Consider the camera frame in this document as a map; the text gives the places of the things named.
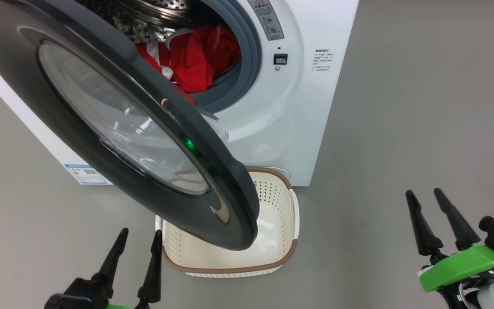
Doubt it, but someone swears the grey rubber door gasket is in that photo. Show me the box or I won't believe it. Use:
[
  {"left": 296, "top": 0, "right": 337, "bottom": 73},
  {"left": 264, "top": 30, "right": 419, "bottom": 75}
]
[{"left": 193, "top": 0, "right": 262, "bottom": 114}]

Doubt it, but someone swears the grey warning label sticker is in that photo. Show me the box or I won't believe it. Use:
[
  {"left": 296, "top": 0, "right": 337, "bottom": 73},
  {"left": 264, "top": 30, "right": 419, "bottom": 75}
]
[{"left": 247, "top": 0, "right": 285, "bottom": 41}]

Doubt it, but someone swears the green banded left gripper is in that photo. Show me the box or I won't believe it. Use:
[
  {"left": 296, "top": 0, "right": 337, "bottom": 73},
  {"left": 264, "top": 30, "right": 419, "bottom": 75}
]
[{"left": 90, "top": 228, "right": 163, "bottom": 309}]

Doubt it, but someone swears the dark grey round glass door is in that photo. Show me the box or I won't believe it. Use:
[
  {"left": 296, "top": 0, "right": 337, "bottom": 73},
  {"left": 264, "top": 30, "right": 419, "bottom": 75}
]
[{"left": 0, "top": 0, "right": 260, "bottom": 251}]

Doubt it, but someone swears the white washing machine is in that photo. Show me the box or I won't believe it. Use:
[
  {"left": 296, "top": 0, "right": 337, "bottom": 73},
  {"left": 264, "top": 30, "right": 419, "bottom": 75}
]
[{"left": 0, "top": 0, "right": 360, "bottom": 187}]

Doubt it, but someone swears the cream perforated laundry basket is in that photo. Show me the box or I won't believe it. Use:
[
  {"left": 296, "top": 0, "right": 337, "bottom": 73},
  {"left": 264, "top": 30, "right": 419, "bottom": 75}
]
[{"left": 155, "top": 167, "right": 300, "bottom": 278}]

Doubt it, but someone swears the steel washing machine drum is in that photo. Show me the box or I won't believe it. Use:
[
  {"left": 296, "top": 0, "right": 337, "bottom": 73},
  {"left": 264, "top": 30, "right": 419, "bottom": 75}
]
[{"left": 75, "top": 0, "right": 222, "bottom": 43}]

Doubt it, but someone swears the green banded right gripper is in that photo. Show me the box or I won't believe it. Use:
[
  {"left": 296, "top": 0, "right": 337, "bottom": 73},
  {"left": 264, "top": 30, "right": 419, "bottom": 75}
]
[{"left": 405, "top": 188, "right": 494, "bottom": 309}]

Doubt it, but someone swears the blue energy label sticker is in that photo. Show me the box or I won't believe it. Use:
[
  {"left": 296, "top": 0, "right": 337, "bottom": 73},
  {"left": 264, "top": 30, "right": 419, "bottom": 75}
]
[{"left": 64, "top": 164, "right": 113, "bottom": 185}]

